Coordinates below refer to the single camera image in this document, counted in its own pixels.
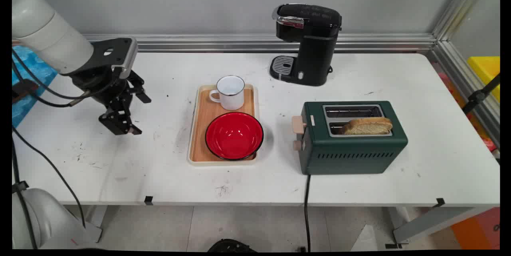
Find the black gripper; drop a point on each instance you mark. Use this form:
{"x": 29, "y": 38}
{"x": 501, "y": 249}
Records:
{"x": 103, "y": 88}

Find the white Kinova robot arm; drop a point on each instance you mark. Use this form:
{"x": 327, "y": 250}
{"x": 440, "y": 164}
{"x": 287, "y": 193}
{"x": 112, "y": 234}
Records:
{"x": 48, "y": 36}

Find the beige wooden serving tray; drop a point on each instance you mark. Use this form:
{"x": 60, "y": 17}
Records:
{"x": 203, "y": 120}

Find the black tape piece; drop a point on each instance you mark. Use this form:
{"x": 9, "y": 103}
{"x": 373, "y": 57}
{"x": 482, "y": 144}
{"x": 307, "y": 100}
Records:
{"x": 149, "y": 200}
{"x": 440, "y": 202}

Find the white enamel mug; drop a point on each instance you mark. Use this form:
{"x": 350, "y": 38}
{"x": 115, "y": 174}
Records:
{"x": 231, "y": 96}

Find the blue patterned cloth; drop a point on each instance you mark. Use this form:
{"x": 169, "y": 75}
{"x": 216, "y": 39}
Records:
{"x": 34, "y": 72}

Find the red bowl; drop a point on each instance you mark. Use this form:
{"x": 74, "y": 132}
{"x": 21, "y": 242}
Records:
{"x": 234, "y": 136}

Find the beige toaster knob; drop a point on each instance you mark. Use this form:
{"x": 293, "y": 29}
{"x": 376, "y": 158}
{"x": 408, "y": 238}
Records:
{"x": 297, "y": 145}

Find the black round floor object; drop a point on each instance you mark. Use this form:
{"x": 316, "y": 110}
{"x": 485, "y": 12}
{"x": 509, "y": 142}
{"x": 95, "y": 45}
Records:
{"x": 230, "y": 246}

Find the black coffee machine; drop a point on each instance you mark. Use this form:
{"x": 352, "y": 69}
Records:
{"x": 315, "y": 48}

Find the dark green toaster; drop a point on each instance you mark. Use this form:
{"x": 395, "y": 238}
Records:
{"x": 351, "y": 156}

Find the toasted bread slice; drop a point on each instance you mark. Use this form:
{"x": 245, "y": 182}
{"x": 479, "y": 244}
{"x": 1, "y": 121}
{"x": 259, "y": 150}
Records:
{"x": 369, "y": 126}

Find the grey table leg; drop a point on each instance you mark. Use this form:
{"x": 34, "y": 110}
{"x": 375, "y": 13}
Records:
{"x": 435, "y": 224}

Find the black tripod stand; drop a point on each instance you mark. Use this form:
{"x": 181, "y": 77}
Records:
{"x": 477, "y": 97}

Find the yellow plastic box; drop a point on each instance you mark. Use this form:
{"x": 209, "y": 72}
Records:
{"x": 485, "y": 70}

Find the orange box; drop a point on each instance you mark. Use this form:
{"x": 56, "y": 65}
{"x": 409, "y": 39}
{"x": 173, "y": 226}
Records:
{"x": 479, "y": 228}

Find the black silver wrist camera bracket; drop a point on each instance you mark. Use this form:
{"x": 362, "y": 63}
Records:
{"x": 119, "y": 50}

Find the horizontal aluminium frame rail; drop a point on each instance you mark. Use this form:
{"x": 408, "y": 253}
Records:
{"x": 239, "y": 43}

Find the slanted aluminium frame rail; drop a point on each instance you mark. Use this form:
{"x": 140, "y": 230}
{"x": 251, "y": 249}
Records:
{"x": 465, "y": 84}

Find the aluminium frame corner post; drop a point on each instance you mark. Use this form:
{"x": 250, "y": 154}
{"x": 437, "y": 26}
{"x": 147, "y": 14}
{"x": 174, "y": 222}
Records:
{"x": 455, "y": 8}

